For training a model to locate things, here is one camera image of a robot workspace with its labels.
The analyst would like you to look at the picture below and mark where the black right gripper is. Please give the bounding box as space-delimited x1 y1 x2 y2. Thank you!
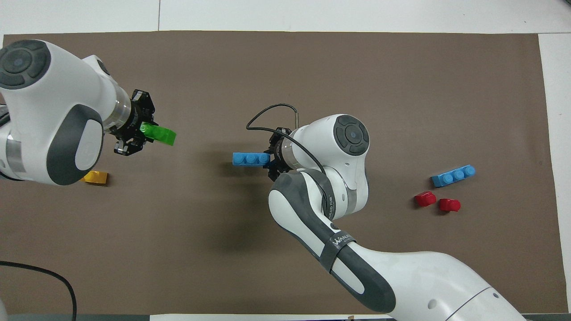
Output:
266 127 295 181

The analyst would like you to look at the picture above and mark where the green two-stud toy brick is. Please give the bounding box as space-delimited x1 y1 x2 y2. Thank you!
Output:
140 123 177 147

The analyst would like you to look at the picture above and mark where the yellow two-stud toy brick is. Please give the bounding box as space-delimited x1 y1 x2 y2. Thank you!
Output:
83 170 109 186

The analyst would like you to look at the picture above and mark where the dark grey velcro strap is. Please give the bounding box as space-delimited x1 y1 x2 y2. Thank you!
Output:
319 231 357 274

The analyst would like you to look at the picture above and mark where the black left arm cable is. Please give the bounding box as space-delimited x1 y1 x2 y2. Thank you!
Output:
0 260 78 321

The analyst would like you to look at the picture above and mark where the blue three-stud toy brick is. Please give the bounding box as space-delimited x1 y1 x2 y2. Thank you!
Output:
430 165 476 188
232 152 271 167

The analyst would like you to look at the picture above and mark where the brown paper table mat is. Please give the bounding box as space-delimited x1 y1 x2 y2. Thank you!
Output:
0 30 569 315

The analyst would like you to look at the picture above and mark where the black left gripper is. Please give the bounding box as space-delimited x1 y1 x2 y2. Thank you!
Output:
106 89 157 157

